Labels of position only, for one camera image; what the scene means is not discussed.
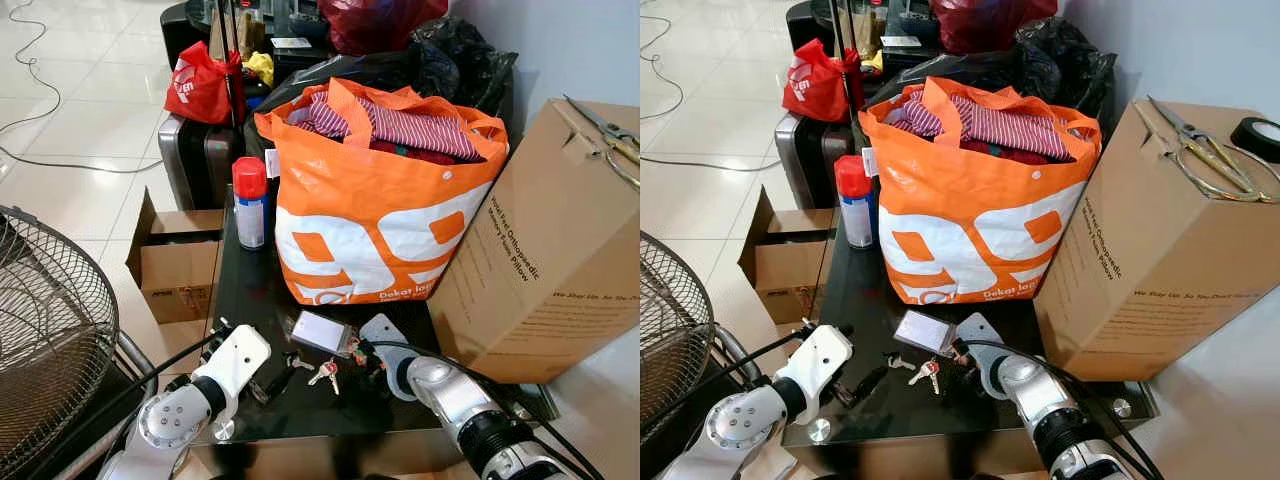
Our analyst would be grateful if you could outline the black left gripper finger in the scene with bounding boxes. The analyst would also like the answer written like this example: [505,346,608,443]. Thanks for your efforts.
[854,364,894,407]

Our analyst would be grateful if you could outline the bunch of silver keys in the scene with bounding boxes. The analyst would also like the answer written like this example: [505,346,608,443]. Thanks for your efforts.
[886,354,943,395]
[288,354,343,397]

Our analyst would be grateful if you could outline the small open cardboard box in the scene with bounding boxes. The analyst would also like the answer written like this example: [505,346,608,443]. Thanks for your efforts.
[737,186,833,327]
[126,187,227,327]

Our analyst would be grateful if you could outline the orange and white shopping bag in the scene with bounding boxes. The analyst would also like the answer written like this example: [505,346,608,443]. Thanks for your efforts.
[254,77,510,307]
[857,76,1103,307]

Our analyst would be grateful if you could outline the red capped spray can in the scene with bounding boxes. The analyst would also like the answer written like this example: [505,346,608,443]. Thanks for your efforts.
[231,156,270,251]
[834,154,877,249]

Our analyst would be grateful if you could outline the large brown cardboard box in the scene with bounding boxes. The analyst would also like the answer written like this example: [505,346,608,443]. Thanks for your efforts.
[1032,98,1280,382]
[427,97,641,385]

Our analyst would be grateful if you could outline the grey hard suitcase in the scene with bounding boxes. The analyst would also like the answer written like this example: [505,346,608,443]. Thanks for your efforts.
[774,112,861,210]
[157,112,247,212]

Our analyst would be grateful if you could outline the red white striped cloth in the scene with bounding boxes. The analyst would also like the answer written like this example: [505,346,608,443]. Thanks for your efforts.
[288,91,489,164]
[886,90,1079,164]

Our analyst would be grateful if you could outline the red plastic bag white print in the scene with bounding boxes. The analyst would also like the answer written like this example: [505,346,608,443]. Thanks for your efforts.
[164,41,247,127]
[782,38,864,124]

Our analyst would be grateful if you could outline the thin black pole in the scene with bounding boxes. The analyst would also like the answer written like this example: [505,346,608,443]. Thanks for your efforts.
[214,0,248,153]
[826,0,867,153]

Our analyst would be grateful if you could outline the black garbage bag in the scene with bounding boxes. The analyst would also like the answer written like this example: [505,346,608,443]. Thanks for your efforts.
[258,14,518,133]
[868,14,1118,133]

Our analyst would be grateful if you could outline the dark red plastic bag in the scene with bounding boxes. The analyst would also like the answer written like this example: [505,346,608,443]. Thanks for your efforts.
[929,0,1060,57]
[317,0,450,57]

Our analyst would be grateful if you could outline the black tape roll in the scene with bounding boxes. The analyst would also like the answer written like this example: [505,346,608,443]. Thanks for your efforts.
[1229,116,1280,165]

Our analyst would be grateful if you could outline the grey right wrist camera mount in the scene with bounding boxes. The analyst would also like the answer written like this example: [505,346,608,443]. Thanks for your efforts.
[359,313,413,401]
[955,312,1011,401]

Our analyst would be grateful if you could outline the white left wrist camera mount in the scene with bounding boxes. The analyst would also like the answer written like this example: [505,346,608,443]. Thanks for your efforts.
[194,324,272,401]
[775,324,854,401]

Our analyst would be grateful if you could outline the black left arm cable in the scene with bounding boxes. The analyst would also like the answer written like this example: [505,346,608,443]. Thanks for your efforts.
[690,320,823,421]
[98,322,233,426]

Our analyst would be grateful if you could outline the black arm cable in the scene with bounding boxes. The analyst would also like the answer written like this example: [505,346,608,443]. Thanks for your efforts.
[368,339,593,480]
[962,339,1166,480]
[690,320,823,421]
[98,322,233,426]

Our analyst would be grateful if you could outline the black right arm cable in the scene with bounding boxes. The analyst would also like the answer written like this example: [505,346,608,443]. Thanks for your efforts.
[368,339,593,480]
[962,339,1166,480]

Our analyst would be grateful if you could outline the metal wire fan guard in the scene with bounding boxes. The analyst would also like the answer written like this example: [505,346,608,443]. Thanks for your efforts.
[0,204,122,480]
[640,231,723,453]

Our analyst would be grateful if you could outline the grey floor cable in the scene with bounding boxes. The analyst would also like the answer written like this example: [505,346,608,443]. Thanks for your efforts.
[640,14,783,174]
[0,0,167,177]

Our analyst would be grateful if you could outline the gold handled scissors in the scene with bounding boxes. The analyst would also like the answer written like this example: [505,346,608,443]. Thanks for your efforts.
[561,94,641,192]
[1145,95,1280,205]

